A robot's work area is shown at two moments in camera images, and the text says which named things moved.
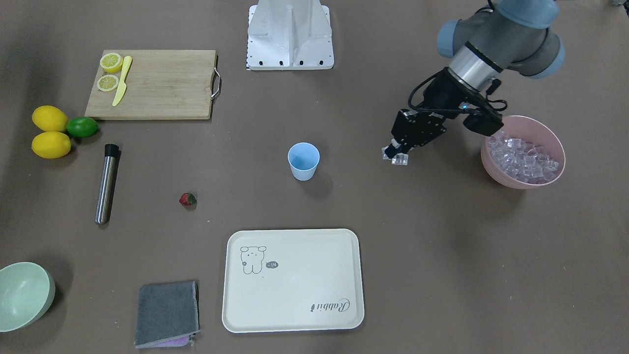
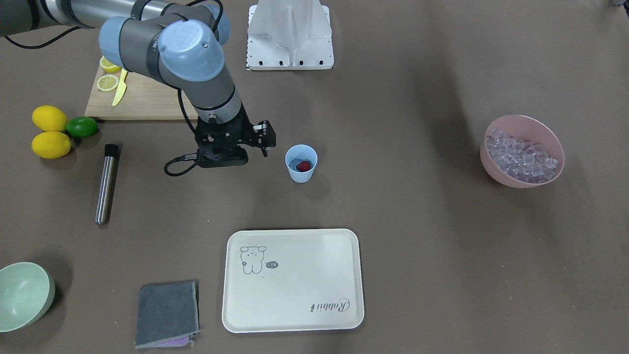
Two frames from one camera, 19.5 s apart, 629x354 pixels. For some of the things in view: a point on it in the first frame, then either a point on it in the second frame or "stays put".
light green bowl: (27, 290) stays put
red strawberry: (188, 199) → (303, 166)
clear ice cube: (398, 159) → (294, 163)
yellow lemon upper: (49, 118) stays put
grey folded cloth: (168, 314) stays put
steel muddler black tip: (107, 184) stays put
